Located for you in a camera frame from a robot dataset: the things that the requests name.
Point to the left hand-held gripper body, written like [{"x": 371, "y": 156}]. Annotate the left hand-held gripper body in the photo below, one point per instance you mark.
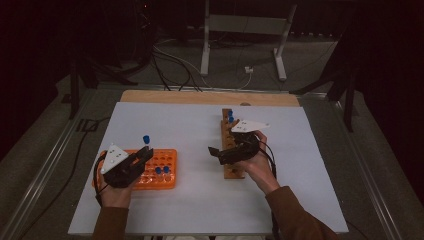
[{"x": 115, "y": 160}]

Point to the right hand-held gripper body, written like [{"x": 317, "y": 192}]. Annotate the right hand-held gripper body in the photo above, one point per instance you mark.
[{"x": 240, "y": 151}]

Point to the wooden tube rack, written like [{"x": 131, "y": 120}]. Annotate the wooden tube rack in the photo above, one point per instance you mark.
[{"x": 228, "y": 136}]

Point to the orange plastic tube rack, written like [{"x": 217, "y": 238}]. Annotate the orange plastic tube rack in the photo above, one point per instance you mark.
[{"x": 163, "y": 160}]

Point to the person's right hand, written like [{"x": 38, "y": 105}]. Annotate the person's right hand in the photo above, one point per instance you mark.
[{"x": 260, "y": 170}]

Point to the person's left hand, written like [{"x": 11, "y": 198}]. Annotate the person's left hand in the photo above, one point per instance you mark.
[{"x": 116, "y": 196}]

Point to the white table mat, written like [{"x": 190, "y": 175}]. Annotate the white table mat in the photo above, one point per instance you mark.
[{"x": 200, "y": 206}]

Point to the white plug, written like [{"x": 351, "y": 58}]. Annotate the white plug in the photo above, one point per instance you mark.
[{"x": 249, "y": 69}]

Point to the black stand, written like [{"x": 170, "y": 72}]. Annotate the black stand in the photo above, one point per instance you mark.
[
  {"x": 74, "y": 86},
  {"x": 348, "y": 100}
]

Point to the grey metal stand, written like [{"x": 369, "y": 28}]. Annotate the grey metal stand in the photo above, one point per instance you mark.
[{"x": 245, "y": 24}]

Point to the metal floor rail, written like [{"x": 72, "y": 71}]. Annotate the metal floor rail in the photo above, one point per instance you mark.
[
  {"x": 40, "y": 180},
  {"x": 370, "y": 173}
]

